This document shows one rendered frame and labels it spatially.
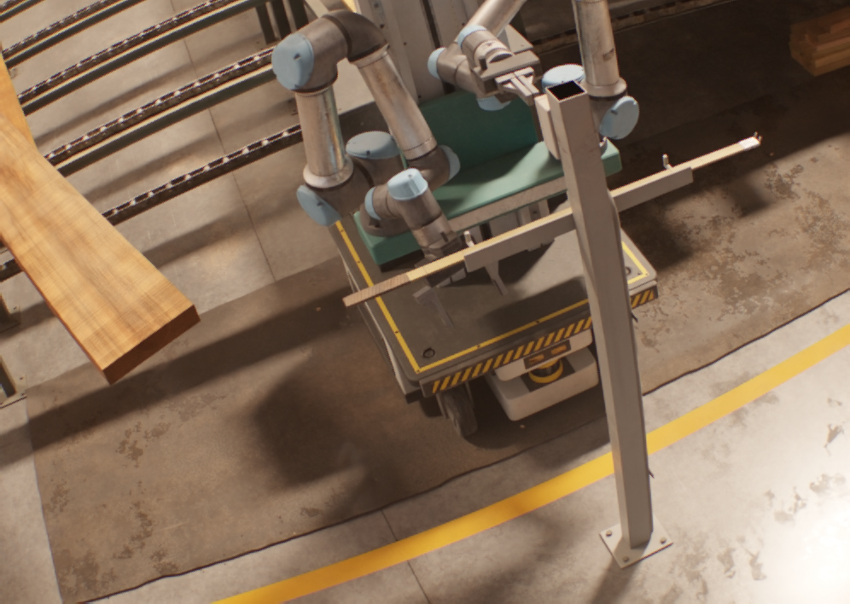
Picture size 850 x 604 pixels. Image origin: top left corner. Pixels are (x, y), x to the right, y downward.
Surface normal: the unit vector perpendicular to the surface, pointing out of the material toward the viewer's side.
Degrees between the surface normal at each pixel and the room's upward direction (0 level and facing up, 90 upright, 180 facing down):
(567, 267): 0
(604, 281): 90
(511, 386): 0
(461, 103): 90
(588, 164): 90
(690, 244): 0
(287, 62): 82
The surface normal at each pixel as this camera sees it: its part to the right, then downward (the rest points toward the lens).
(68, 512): -0.22, -0.76
